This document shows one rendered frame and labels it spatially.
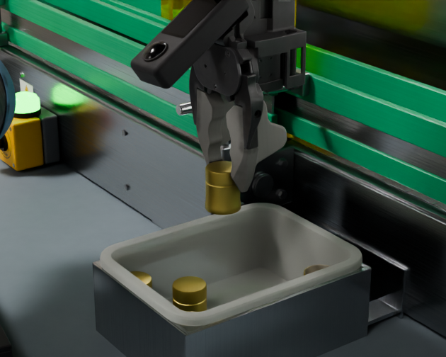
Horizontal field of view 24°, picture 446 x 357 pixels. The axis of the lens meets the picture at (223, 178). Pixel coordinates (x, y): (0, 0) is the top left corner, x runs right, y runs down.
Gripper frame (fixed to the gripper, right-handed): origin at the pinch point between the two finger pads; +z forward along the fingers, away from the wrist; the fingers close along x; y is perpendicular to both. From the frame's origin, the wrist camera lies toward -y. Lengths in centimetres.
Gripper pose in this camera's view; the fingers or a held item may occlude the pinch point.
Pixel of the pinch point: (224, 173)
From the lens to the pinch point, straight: 100.5
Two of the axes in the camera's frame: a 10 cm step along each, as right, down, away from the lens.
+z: 0.1, 9.2, 3.8
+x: -5.9, -3.0, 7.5
